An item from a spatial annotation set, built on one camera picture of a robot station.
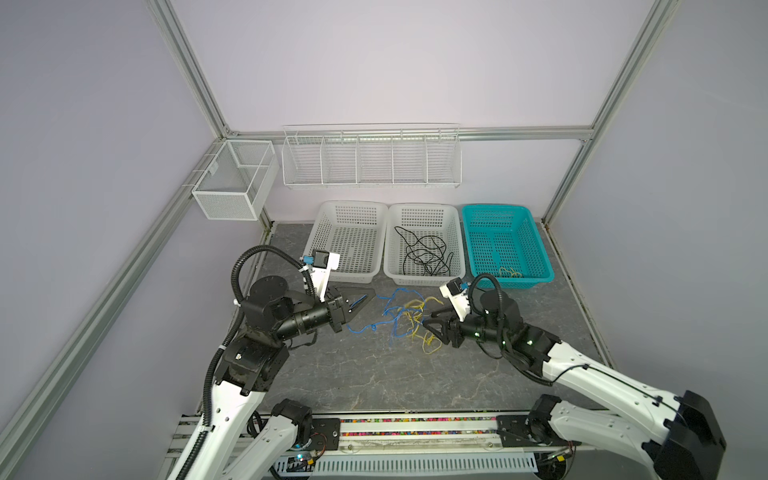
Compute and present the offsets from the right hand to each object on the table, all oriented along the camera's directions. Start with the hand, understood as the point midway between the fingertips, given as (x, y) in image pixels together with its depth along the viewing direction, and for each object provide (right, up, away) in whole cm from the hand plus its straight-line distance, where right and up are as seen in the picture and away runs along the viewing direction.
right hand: (428, 321), depth 73 cm
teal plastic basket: (+34, +21, +42) cm, 58 cm away
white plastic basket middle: (+10, +29, +42) cm, 52 cm away
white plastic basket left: (-23, +25, +43) cm, 55 cm away
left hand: (-13, +8, -15) cm, 21 cm away
